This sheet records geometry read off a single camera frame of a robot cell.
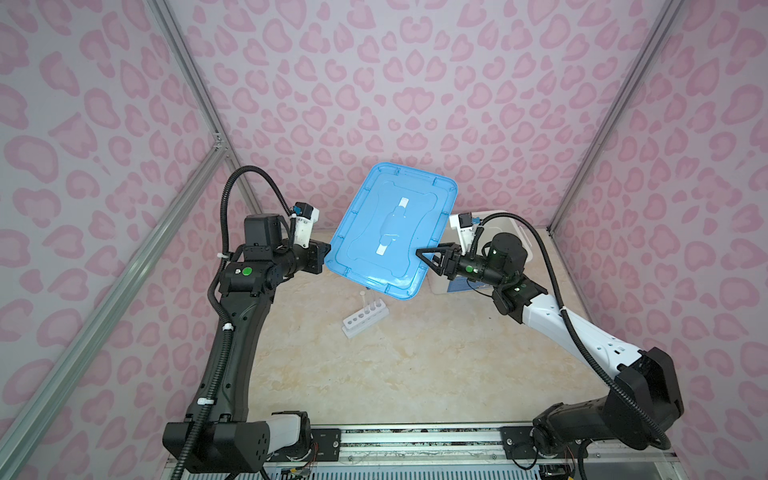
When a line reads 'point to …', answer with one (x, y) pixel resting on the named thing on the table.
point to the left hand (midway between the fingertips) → (328, 241)
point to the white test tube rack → (364, 319)
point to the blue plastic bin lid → (394, 212)
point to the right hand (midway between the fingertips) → (423, 252)
